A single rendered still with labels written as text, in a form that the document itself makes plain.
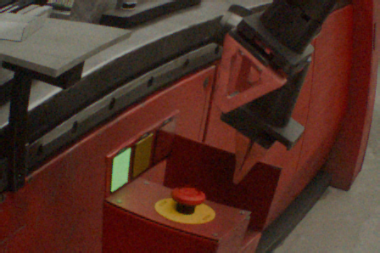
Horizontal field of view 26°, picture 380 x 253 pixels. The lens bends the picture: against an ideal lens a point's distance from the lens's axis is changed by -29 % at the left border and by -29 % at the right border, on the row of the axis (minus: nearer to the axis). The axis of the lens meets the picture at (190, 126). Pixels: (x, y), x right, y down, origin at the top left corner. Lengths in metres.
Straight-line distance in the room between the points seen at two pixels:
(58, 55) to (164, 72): 0.60
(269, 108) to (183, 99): 0.49
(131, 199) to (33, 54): 0.31
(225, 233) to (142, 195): 0.13
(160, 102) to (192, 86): 0.11
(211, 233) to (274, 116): 0.16
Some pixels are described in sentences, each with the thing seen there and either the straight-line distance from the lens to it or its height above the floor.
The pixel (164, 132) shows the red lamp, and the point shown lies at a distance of 1.35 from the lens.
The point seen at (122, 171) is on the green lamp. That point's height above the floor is 0.81.
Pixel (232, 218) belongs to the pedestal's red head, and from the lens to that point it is 1.25.
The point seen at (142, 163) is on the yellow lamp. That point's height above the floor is 0.80.
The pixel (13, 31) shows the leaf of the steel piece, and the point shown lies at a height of 1.00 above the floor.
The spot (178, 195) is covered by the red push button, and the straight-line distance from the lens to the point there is 1.23.
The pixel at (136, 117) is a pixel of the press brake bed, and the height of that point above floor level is 0.75.
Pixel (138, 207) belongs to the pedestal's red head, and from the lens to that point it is 1.24.
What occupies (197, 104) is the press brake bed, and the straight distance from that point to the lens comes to 1.79.
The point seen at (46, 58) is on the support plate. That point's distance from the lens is 1.03.
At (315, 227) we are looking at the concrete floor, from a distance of 3.03.
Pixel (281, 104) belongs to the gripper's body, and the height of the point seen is 0.92.
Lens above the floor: 1.33
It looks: 21 degrees down
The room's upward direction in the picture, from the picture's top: 10 degrees clockwise
